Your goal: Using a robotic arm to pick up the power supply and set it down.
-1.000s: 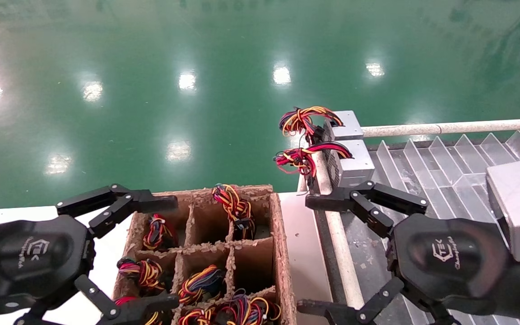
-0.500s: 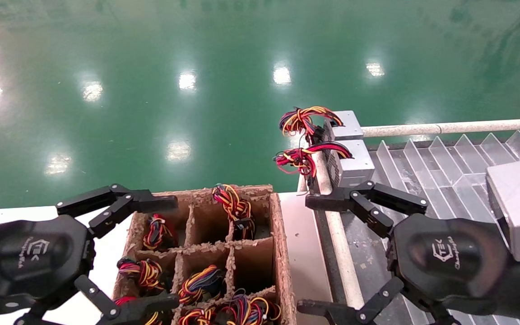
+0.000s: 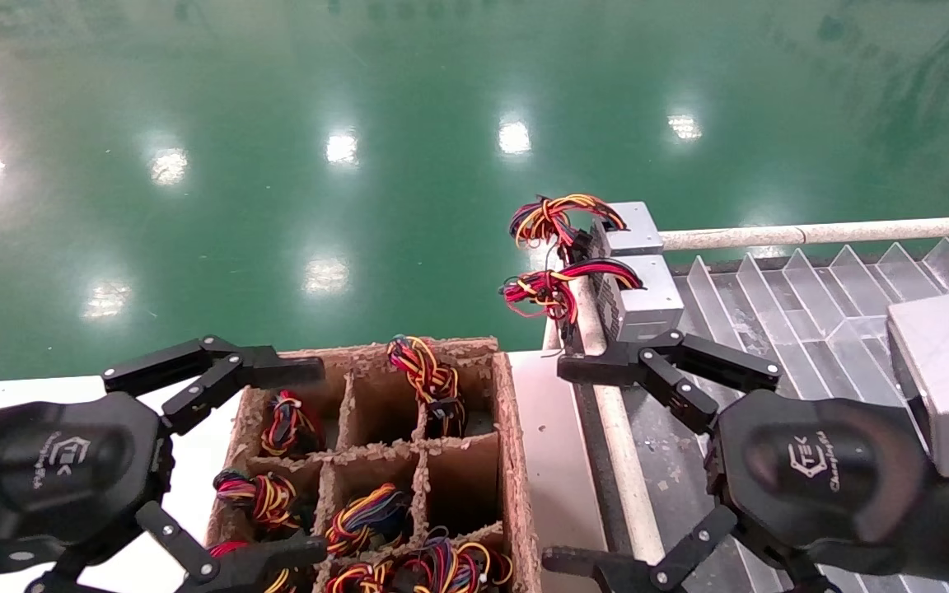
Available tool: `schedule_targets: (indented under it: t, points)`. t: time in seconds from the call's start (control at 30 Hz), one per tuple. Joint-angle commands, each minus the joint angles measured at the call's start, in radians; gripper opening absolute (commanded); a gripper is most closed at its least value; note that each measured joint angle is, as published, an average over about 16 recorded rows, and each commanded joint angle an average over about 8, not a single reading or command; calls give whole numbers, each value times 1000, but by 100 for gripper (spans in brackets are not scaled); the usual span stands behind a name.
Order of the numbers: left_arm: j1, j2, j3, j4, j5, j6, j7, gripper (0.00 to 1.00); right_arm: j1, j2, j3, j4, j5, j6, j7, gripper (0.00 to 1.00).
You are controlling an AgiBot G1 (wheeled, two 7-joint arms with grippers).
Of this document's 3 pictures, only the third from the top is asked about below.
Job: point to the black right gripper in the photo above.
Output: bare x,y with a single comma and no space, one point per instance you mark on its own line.
812,482

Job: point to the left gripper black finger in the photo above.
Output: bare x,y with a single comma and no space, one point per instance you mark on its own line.
277,369

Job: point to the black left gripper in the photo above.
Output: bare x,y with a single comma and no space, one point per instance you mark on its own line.
54,469

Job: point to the long white rack pipe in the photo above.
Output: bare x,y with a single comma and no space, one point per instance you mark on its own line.
614,428
812,234

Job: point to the brown cardboard divider box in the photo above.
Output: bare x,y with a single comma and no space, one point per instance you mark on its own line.
516,461

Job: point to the clear plastic divider tray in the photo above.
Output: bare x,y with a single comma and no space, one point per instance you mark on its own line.
812,329

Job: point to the black rack side rail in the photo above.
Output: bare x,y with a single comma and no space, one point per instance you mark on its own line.
583,412

